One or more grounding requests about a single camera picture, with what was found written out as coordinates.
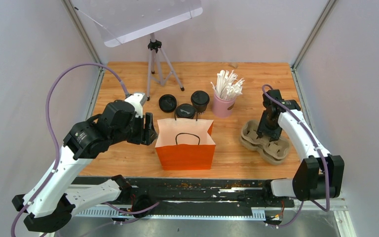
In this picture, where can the bundle of wrapped straws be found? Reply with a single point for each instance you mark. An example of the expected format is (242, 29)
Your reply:
(227, 85)

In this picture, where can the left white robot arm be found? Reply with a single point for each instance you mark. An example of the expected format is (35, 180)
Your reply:
(49, 206)

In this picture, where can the white reflector board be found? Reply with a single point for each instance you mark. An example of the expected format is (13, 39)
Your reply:
(122, 21)

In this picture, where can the stack of black lids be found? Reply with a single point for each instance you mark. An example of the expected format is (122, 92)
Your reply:
(167, 103)

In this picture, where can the grey tripod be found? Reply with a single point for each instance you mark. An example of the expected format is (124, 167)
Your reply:
(155, 72)

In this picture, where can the cardboard cup carrier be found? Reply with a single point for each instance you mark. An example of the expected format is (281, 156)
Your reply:
(249, 130)

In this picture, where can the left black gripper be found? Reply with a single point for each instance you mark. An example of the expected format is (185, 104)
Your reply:
(146, 136)

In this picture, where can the orange paper bag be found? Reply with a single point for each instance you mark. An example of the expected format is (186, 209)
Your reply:
(185, 144)

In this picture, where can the pink straw holder cup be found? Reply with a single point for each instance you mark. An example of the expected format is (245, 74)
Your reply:
(222, 108)

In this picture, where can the black cup lid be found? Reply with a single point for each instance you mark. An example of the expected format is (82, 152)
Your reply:
(200, 97)
(186, 111)

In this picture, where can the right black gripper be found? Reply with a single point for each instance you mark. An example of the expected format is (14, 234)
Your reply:
(274, 134)

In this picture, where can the black paper coffee cup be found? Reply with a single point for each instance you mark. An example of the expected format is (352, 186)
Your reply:
(200, 108)

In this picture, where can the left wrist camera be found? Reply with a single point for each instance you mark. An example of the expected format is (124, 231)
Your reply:
(137, 100)

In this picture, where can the cardboard cup carrier tray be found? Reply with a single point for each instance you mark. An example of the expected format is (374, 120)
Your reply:
(271, 158)

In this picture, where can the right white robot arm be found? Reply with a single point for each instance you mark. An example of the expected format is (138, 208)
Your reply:
(320, 173)

